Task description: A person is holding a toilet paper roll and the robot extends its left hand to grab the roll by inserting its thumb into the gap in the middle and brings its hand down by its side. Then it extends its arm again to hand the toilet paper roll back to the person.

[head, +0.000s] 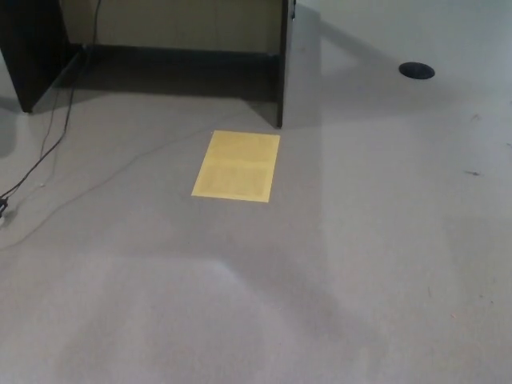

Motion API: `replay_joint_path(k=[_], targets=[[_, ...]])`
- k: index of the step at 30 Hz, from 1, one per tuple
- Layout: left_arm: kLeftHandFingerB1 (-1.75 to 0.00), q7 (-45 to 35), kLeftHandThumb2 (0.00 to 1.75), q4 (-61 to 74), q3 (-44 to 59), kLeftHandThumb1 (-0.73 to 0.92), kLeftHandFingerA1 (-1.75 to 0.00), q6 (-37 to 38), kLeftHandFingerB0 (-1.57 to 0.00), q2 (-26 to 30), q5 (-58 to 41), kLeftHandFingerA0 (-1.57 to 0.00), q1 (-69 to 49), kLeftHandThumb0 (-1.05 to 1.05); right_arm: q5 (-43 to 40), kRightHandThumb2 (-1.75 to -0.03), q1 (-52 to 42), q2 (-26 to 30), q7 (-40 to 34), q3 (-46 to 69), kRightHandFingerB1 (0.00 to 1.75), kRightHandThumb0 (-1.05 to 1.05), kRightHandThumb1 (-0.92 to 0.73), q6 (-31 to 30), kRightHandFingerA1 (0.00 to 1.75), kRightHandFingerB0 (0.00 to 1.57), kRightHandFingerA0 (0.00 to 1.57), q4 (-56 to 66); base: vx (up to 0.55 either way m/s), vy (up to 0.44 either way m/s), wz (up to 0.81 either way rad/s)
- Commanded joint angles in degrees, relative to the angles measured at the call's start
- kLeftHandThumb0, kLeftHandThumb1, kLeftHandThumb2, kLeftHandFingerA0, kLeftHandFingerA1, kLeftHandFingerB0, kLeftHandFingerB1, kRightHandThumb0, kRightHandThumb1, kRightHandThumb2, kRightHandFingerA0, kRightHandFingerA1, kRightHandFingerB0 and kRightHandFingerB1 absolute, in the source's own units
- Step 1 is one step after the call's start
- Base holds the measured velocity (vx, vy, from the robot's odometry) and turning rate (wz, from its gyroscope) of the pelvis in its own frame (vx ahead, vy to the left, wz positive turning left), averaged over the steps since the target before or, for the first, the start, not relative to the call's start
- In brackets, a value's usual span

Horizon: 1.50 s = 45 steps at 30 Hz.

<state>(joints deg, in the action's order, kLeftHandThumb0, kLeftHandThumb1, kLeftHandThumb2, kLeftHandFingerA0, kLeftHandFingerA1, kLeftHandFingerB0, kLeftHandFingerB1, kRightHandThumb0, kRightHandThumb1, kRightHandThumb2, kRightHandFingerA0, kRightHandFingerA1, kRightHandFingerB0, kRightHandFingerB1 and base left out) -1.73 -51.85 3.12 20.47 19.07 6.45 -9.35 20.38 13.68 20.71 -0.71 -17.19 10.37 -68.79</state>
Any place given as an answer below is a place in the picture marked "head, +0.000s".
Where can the yellow paper envelope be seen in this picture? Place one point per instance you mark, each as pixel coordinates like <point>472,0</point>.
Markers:
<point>236,168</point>

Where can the black round floor cover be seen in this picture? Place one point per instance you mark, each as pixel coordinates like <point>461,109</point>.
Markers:
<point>417,70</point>

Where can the power plug adapter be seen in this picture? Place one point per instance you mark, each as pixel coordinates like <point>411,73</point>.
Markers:
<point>3,208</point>

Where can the dark wooden desk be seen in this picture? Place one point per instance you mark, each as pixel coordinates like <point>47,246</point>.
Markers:
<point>36,48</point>

